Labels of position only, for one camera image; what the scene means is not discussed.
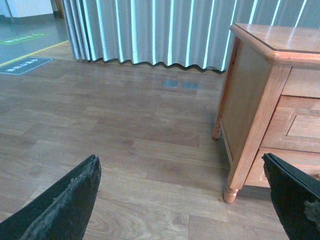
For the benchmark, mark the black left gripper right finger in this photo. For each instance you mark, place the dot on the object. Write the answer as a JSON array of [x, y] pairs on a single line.
[[295, 196]]

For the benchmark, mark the wooden drawer cabinet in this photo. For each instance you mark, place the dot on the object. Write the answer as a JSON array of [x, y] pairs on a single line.
[[270, 102]]

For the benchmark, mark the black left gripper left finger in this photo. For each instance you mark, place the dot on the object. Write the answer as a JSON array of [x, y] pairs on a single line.
[[62, 212]]

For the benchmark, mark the right metal floor socket plate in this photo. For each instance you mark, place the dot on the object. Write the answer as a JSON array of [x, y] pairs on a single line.
[[190, 85]]

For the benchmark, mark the left metal floor socket plate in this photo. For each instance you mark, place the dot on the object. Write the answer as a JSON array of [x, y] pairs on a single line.
[[170, 83]]

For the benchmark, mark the grey striped curtain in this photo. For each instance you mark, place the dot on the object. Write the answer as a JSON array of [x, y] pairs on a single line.
[[184, 32]]

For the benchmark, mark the metal floor socket plate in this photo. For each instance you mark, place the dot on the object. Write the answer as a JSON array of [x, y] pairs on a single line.
[[170, 83], [190, 85]]

